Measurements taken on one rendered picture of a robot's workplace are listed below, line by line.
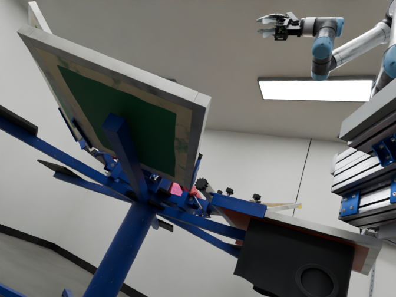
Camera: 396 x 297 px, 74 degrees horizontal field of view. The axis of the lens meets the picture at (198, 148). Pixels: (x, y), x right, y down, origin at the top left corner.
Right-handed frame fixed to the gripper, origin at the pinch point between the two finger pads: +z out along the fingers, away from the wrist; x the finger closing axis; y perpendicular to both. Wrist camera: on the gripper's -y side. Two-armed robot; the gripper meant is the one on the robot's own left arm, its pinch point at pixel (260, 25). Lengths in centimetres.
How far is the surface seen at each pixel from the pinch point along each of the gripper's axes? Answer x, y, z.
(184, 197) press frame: 92, 55, 41
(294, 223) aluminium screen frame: 62, 64, -32
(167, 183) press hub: 101, 45, 64
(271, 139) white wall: 274, -163, 43
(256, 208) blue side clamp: 63, 62, -14
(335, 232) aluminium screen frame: 60, 63, -50
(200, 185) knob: 59, 60, 18
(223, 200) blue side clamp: 65, 61, 5
